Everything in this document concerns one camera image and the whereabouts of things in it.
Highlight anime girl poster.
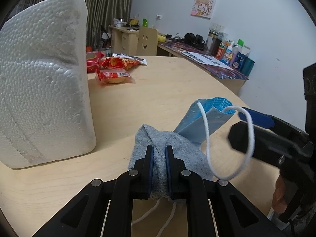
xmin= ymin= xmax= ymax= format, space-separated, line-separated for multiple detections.
xmin=191 ymin=0 xmax=216 ymax=19

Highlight white styrofoam box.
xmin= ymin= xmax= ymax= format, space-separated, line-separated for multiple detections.
xmin=1 ymin=0 xmax=96 ymax=168

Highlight printed paper sheet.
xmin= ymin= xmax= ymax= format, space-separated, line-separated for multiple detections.
xmin=179 ymin=50 xmax=233 ymax=70

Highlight red snack bag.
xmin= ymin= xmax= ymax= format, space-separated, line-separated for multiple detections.
xmin=86 ymin=51 xmax=104 ymax=73

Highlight grey towel cloth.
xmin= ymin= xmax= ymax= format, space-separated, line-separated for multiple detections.
xmin=127 ymin=123 xmax=214 ymax=200

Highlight black headphones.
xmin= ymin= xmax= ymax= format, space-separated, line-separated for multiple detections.
xmin=184 ymin=33 xmax=205 ymax=51

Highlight wooden desk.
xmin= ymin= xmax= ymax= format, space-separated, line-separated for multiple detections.
xmin=109 ymin=26 xmax=139 ymax=56

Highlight green plastic stand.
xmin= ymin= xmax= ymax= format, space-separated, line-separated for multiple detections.
xmin=142 ymin=18 xmax=148 ymax=27

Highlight dark thermos bottle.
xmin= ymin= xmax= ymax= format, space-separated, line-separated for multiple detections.
xmin=210 ymin=32 xmax=222 ymax=57

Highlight blue face mask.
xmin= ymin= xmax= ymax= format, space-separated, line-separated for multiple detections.
xmin=131 ymin=96 xmax=256 ymax=237

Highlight red packaged bun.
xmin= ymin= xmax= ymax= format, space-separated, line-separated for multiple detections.
xmin=95 ymin=69 xmax=134 ymax=85

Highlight person right hand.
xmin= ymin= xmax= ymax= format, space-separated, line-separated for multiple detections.
xmin=272 ymin=175 xmax=287 ymax=213

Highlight orange chip bag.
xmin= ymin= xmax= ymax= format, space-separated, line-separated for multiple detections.
xmin=100 ymin=54 xmax=148 ymax=70

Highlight teal box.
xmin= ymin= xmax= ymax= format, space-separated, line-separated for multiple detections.
xmin=241 ymin=57 xmax=255 ymax=76

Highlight wooden smiley chair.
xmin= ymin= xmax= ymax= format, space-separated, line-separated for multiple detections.
xmin=137 ymin=27 xmax=159 ymax=56

